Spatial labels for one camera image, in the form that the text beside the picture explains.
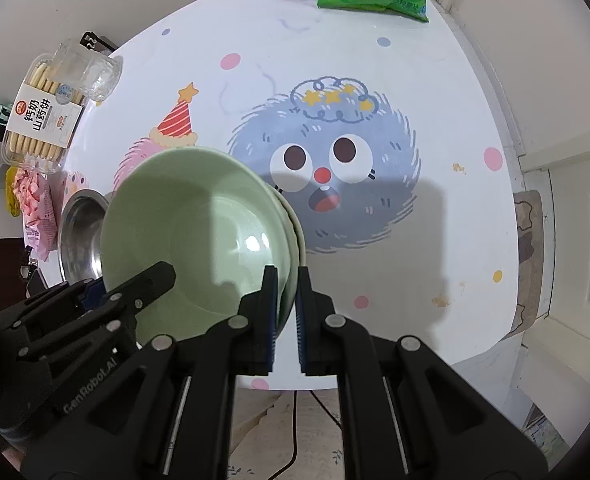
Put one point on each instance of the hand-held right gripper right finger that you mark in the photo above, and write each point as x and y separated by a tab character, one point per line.
300	320

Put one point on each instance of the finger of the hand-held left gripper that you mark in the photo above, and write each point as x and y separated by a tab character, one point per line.
92	296
145	285

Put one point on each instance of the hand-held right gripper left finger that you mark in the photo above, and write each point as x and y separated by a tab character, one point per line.
272	310

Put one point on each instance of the large steel bowl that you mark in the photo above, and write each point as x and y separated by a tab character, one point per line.
82	230

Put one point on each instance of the pink snack bag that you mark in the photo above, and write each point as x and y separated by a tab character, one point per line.
37	210

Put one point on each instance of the yellow plastic bag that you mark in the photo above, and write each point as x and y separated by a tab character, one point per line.
12	195

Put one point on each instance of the clear plastic biscuit box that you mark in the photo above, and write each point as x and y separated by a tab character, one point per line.
40	120

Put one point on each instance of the clear plastic cup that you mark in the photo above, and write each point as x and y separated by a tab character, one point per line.
90	70

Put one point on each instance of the patterned doormat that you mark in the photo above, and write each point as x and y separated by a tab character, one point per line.
527	260

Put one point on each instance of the printed cartoon tablecloth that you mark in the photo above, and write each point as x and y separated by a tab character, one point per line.
425	85

